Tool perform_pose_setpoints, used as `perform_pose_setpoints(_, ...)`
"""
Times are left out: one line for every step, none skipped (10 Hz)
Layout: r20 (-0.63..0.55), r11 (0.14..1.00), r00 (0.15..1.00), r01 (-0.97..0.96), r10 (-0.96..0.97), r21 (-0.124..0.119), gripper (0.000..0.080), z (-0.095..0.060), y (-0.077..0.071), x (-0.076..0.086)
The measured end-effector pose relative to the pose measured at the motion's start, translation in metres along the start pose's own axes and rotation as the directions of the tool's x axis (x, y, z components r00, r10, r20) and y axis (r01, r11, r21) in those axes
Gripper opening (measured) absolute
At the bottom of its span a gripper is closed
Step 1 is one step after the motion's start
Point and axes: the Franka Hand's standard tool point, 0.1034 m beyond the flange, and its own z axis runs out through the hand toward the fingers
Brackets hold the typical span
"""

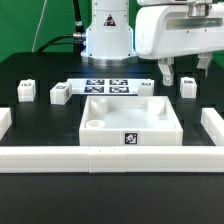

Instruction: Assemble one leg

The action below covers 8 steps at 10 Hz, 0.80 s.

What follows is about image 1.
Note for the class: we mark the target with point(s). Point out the white square tabletop part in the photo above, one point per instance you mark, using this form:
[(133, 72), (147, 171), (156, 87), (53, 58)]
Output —
[(129, 121)]

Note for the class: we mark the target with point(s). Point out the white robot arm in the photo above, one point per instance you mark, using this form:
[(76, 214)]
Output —
[(110, 39)]

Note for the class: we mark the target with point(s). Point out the white right fence piece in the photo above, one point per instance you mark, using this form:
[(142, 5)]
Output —
[(213, 123)]

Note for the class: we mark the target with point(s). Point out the white sheet with tags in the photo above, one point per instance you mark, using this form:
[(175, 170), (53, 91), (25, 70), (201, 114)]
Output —
[(100, 86)]

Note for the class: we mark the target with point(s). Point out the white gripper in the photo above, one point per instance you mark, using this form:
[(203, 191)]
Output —
[(163, 31)]

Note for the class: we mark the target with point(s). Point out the white left fence piece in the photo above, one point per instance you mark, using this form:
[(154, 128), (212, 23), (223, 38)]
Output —
[(5, 121)]

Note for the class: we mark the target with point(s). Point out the white fence piece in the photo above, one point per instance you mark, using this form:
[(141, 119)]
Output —
[(5, 121), (213, 123)]

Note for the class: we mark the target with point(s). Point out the white front fence rail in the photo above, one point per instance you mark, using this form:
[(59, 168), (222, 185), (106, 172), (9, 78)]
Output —
[(46, 159)]

